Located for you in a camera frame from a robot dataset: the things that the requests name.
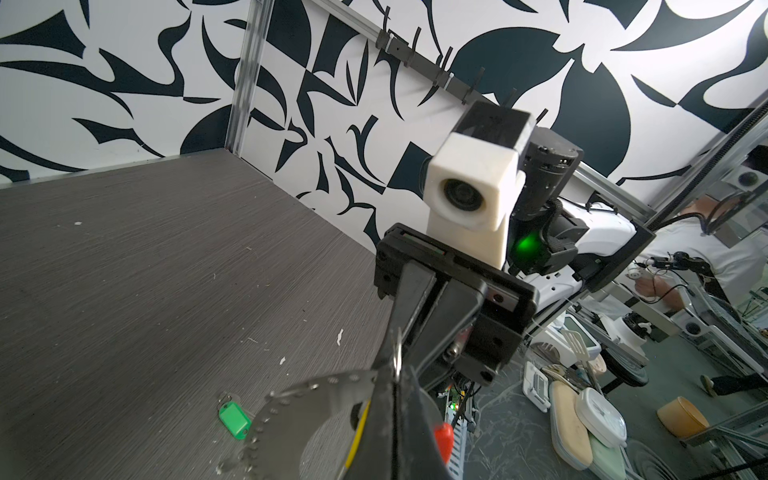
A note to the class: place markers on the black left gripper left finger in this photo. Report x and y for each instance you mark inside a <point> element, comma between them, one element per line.
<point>376,455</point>

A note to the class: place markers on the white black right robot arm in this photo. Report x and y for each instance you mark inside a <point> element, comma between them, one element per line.
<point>558,248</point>

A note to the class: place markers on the grey wall hook rack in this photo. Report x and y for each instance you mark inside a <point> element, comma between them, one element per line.
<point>437,72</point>

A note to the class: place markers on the green plastic key tag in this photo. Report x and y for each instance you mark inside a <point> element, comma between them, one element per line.
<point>235,419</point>

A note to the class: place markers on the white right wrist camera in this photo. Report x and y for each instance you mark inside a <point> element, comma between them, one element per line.
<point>474,180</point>

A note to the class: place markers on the yellow plastic key tag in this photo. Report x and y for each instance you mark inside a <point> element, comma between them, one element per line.
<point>358,432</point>

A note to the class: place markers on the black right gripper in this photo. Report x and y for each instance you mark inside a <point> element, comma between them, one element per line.
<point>462,320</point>

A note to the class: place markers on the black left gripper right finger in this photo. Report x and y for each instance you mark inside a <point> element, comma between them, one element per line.
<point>418,456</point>

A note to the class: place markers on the silver metal keyring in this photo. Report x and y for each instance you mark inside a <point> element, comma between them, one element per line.
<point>397,355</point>

